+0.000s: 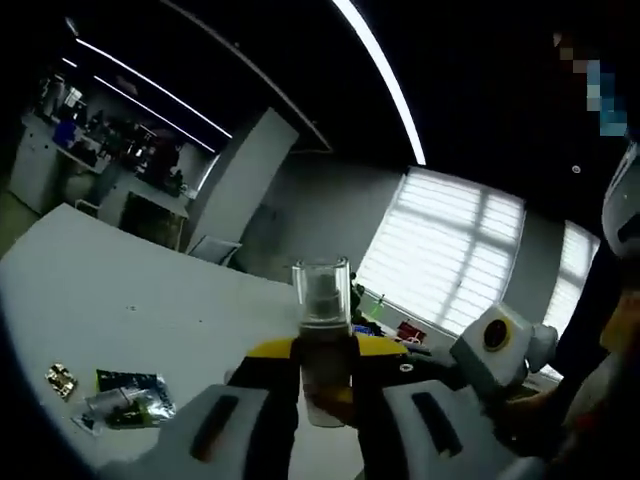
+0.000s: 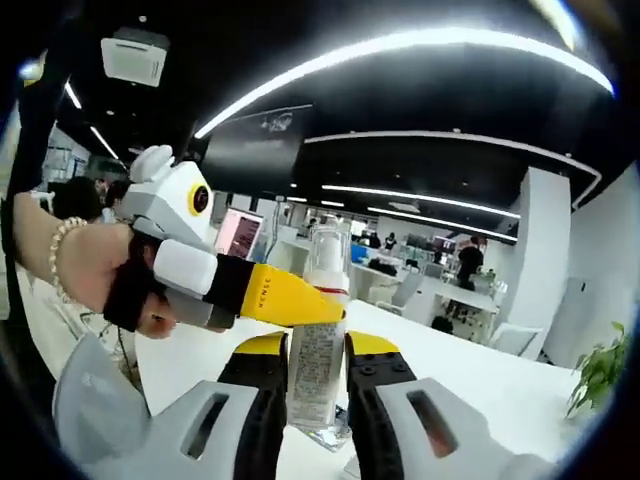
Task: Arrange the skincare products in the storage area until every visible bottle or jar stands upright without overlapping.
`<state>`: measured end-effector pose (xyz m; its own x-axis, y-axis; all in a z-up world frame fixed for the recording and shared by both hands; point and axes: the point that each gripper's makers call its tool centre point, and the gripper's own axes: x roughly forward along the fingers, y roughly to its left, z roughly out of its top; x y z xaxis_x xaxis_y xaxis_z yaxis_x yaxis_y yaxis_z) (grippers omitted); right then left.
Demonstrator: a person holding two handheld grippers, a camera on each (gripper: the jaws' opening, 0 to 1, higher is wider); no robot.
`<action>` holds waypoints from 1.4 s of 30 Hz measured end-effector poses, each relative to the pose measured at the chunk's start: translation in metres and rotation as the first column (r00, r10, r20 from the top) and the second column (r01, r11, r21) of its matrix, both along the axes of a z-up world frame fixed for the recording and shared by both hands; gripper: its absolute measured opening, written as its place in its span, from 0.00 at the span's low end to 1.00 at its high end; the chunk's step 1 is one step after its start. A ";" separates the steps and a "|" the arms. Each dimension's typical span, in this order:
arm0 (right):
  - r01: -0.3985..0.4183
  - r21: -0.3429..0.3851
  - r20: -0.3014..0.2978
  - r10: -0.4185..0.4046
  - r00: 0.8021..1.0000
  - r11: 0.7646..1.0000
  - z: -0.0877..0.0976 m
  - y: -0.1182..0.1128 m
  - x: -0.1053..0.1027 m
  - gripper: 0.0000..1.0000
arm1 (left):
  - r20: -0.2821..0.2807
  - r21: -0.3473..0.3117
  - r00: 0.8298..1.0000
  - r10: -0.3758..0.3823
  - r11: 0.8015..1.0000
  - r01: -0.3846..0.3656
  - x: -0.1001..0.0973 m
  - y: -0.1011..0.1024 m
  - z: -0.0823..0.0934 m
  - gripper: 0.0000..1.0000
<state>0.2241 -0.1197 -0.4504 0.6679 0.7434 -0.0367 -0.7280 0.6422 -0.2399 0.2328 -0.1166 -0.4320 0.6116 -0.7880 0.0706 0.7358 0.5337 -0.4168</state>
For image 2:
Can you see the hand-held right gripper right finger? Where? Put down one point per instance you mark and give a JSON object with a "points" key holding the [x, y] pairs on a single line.
{"points": [[410, 430]]}

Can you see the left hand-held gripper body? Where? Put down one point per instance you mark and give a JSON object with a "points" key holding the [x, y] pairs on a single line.
{"points": [[165, 205]]}

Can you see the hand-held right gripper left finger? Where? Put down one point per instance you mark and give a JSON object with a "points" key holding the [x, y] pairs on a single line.
{"points": [[200, 430]]}

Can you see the small white skincare bottle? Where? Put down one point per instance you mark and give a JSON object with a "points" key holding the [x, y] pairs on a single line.
{"points": [[317, 360]]}

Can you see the person's left hand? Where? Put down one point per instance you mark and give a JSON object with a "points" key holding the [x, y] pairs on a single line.
{"points": [[95, 265]]}

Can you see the pink screen monitor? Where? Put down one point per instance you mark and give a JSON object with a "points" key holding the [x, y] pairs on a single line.
{"points": [[242, 235]]}

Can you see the blue box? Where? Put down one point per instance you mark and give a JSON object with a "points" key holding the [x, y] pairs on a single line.
{"points": [[361, 252]]}

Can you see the black hanging panel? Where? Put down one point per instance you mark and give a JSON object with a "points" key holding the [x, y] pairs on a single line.
{"points": [[250, 145]]}

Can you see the white high-back office chair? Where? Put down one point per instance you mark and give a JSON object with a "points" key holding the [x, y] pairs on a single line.
{"points": [[407, 292]]}

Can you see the white framed office chair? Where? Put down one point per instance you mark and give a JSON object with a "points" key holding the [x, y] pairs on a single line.
{"points": [[515, 340]]}

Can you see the ceiling air conditioner unit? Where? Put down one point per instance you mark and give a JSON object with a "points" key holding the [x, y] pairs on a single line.
{"points": [[132, 60]]}

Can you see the thin ceiling light strip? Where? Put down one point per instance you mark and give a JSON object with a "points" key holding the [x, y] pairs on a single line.
{"points": [[450, 223], [400, 193]]}

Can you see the white printed bag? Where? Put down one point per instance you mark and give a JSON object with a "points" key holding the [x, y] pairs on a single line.
{"points": [[60, 325]]}

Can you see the potted green plant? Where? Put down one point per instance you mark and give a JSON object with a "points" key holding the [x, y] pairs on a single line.
{"points": [[600, 360]]}

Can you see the wide bright ceiling light strip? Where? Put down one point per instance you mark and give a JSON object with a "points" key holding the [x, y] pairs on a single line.
{"points": [[450, 35]]}

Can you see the grey wall panel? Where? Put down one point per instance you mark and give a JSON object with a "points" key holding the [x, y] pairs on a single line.
{"points": [[575, 320]]}

